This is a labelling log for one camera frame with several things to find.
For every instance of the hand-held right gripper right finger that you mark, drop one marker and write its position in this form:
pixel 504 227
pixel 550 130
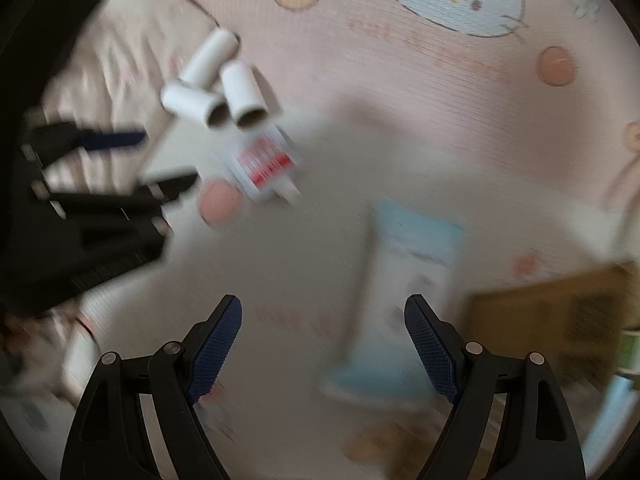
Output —
pixel 431 347

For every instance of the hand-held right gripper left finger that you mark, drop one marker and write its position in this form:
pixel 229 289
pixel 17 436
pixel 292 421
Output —
pixel 216 345

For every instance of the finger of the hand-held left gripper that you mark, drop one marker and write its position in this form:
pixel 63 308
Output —
pixel 165 187
pixel 115 140

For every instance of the light blue tissue pack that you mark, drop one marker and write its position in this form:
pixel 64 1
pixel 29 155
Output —
pixel 400 285

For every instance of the white paper roll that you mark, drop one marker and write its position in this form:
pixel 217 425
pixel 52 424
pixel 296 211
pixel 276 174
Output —
pixel 210 57
pixel 192 102
pixel 242 92

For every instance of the brown cardboard box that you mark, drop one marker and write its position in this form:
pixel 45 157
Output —
pixel 550 315

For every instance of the pale floral cloth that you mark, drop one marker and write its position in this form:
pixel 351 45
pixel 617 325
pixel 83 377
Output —
pixel 125 50

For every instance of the red and white packet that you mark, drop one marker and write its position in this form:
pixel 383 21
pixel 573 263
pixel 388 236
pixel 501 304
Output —
pixel 262 165

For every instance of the pink printed blanket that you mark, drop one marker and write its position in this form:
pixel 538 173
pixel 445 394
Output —
pixel 375 100

